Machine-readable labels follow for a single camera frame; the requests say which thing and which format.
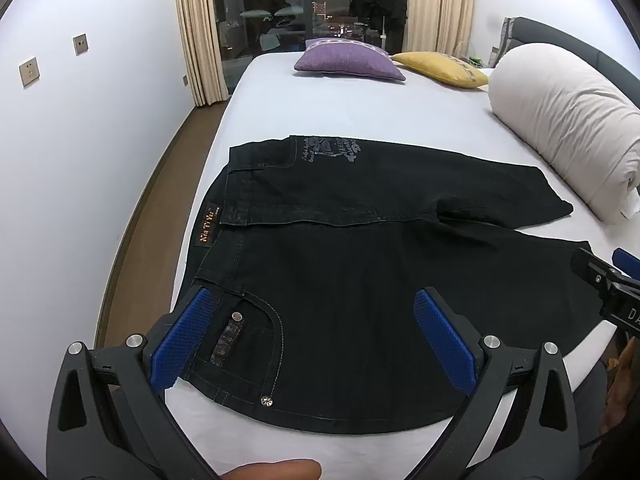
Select black denim pants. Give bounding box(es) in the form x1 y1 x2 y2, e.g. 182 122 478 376
182 136 600 434

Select beige left curtain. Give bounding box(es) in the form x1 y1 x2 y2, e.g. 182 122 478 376
175 0 229 107

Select purple cushion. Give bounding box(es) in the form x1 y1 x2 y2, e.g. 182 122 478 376
294 38 406 82

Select rolled white duvet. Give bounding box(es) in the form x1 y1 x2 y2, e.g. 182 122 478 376
488 44 639 223

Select black clothes on rack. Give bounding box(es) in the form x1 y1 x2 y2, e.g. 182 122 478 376
348 0 406 36

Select dark glass window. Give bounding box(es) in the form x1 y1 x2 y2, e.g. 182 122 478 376
214 0 407 91

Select beige curtain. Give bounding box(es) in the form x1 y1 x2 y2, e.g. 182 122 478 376
402 0 474 56
175 0 229 107

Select lower wall socket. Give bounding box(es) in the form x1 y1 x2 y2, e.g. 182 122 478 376
18 58 40 88

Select upper wall socket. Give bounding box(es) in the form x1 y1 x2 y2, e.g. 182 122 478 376
73 34 89 55

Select left hand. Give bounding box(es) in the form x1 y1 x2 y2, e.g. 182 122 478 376
220 458 322 480

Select beige right curtain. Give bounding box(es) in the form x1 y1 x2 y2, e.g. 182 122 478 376
402 0 474 56

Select wall socket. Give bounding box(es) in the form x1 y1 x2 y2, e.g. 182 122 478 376
18 58 40 88
73 34 89 55

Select dark grey headboard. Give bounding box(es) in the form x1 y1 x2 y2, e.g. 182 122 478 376
495 16 640 106

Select yellow cushion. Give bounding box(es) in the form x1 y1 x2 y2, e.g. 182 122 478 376
392 51 488 89

